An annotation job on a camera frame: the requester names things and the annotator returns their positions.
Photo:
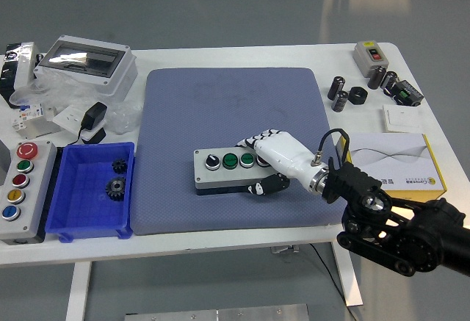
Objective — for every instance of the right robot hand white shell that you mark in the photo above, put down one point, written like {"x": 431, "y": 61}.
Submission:
{"x": 284, "y": 152}

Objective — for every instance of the grey four-button control box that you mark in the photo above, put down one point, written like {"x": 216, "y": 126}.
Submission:
{"x": 220, "y": 176}

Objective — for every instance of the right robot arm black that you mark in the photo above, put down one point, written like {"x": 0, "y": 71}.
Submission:
{"x": 422, "y": 233}

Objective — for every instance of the grey five-button control station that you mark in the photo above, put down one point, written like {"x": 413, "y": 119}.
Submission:
{"x": 36, "y": 189}

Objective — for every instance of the black hex nut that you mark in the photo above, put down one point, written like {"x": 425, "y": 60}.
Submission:
{"x": 358, "y": 96}

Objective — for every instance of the blue-grey padded mat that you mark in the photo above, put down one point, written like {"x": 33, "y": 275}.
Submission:
{"x": 183, "y": 115}

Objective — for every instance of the white and yellow carton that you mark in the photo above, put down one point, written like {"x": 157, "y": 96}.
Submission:
{"x": 404, "y": 152}

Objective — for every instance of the black module with green terminal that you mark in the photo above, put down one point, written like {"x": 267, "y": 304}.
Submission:
{"x": 405, "y": 93}

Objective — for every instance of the white table leg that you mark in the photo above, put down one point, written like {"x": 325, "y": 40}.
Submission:
{"x": 78, "y": 291}
{"x": 349, "y": 280}

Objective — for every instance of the small black bevel gear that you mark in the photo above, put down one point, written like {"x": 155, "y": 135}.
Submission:
{"x": 119, "y": 165}

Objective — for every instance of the large black bevel gear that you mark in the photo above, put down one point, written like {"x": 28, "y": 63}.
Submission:
{"x": 116, "y": 188}

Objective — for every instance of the silver metal plate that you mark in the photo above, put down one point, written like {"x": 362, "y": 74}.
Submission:
{"x": 220, "y": 313}

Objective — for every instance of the black power adapter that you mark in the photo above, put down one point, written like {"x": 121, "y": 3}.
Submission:
{"x": 93, "y": 113}

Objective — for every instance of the blue plastic bin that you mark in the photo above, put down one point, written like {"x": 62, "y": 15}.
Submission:
{"x": 84, "y": 203}

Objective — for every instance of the clear plastic bag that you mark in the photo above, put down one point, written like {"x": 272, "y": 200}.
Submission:
{"x": 62, "y": 93}

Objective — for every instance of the white circuit breaker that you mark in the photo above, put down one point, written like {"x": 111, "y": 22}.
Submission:
{"x": 29, "y": 115}

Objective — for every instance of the grey metal table bracket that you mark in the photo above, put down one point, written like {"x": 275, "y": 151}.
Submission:
{"x": 284, "y": 250}

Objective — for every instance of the white wall switch plate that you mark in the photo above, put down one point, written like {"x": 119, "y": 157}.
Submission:
{"x": 402, "y": 119}

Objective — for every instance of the grey two-button switch box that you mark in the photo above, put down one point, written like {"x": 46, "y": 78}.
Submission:
{"x": 367, "y": 60}

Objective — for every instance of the grey enclosure with clear lid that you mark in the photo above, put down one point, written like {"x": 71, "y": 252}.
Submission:
{"x": 121, "y": 75}

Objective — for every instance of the white wall socket plate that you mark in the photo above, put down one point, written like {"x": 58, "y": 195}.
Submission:
{"x": 69, "y": 117}

